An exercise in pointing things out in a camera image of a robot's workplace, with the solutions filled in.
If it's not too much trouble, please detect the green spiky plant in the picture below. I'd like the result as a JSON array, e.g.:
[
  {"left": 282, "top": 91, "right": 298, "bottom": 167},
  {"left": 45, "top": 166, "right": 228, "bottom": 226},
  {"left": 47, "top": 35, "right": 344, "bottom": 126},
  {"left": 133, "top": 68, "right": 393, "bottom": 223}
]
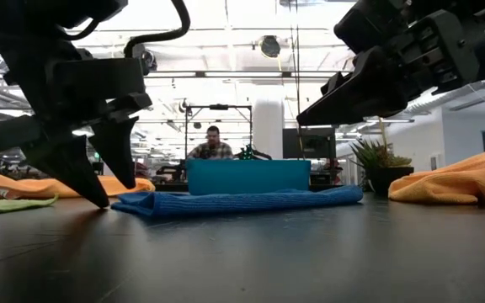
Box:
[{"left": 349, "top": 117, "right": 414, "bottom": 169}]

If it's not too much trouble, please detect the lime green microfiber towel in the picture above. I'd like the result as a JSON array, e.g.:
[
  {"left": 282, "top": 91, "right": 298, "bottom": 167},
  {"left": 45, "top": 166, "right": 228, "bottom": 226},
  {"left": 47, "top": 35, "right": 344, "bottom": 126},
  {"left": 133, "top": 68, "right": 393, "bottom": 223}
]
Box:
[{"left": 0, "top": 194, "right": 60, "bottom": 219}]

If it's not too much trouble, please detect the blue plastic bin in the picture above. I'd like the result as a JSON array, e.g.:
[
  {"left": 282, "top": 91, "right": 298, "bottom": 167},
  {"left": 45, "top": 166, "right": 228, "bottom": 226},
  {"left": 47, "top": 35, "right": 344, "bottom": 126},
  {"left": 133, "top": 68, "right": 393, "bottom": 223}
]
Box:
[{"left": 185, "top": 158, "right": 312, "bottom": 196}]

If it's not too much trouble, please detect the orange microfiber towel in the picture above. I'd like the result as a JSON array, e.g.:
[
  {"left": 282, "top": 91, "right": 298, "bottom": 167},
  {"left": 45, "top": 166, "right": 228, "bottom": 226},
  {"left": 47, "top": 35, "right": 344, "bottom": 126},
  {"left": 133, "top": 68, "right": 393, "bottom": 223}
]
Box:
[
  {"left": 0, "top": 170, "right": 157, "bottom": 201},
  {"left": 387, "top": 151, "right": 485, "bottom": 206}
]

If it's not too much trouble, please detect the person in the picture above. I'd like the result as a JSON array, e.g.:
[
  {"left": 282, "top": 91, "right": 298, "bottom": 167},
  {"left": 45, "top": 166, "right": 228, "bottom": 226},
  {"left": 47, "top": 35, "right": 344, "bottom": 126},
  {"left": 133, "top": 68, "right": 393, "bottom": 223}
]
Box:
[{"left": 186, "top": 125, "right": 235, "bottom": 161}]

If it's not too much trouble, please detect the black rig frame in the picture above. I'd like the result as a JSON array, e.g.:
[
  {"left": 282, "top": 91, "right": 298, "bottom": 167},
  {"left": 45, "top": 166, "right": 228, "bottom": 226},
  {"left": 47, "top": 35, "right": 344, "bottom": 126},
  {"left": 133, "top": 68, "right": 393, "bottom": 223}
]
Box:
[{"left": 183, "top": 104, "right": 254, "bottom": 161}]

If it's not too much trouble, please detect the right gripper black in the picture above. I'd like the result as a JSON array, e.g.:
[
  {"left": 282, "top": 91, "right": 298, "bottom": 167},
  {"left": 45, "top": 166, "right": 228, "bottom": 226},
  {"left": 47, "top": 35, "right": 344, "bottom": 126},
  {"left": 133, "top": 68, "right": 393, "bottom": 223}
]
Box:
[{"left": 296, "top": 10, "right": 485, "bottom": 127}]

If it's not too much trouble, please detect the green device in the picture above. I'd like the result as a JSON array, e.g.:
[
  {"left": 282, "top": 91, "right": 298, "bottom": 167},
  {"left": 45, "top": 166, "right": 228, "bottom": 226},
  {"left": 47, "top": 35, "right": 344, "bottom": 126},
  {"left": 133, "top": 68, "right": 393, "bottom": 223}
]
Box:
[{"left": 233, "top": 144, "right": 273, "bottom": 161}]

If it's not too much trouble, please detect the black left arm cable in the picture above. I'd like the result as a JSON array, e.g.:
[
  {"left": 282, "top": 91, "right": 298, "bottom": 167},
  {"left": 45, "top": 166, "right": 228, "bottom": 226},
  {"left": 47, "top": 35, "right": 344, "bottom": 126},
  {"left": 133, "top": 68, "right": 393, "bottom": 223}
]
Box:
[{"left": 123, "top": 0, "right": 192, "bottom": 58}]

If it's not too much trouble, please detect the long ceiling light bar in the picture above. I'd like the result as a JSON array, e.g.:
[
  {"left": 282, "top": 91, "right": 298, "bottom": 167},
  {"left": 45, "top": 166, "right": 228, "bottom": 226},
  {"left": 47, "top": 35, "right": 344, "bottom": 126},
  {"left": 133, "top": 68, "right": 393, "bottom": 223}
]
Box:
[{"left": 143, "top": 70, "right": 340, "bottom": 79}]

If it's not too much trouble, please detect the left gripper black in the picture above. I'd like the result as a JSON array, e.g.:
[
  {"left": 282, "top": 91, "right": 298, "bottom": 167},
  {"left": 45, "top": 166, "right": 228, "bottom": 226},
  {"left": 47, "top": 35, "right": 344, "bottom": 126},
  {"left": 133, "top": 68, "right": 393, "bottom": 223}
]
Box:
[{"left": 0, "top": 41, "right": 153, "bottom": 210}]

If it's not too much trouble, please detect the ceiling cable reel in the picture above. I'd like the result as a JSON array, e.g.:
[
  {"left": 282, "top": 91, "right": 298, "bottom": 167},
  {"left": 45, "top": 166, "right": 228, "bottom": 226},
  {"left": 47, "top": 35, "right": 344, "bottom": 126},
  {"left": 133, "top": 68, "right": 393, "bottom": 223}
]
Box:
[{"left": 258, "top": 35, "right": 282, "bottom": 59}]

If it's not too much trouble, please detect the blue microfiber towel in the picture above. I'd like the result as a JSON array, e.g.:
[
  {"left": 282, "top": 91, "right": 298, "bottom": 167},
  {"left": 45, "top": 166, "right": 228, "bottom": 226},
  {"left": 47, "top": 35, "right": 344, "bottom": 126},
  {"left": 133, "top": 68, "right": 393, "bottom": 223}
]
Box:
[{"left": 110, "top": 184, "right": 365, "bottom": 219}]

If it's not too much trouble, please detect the black hanging cable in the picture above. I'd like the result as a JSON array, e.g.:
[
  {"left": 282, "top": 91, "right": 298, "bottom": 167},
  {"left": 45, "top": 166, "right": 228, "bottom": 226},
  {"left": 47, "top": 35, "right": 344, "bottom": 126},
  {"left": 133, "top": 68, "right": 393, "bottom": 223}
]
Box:
[{"left": 288, "top": 0, "right": 306, "bottom": 160}]

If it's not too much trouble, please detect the black monitor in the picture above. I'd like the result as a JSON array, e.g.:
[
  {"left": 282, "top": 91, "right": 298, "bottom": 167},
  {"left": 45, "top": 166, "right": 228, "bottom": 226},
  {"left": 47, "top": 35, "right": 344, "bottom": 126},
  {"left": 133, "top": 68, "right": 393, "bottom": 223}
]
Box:
[{"left": 282, "top": 127, "right": 338, "bottom": 160}]

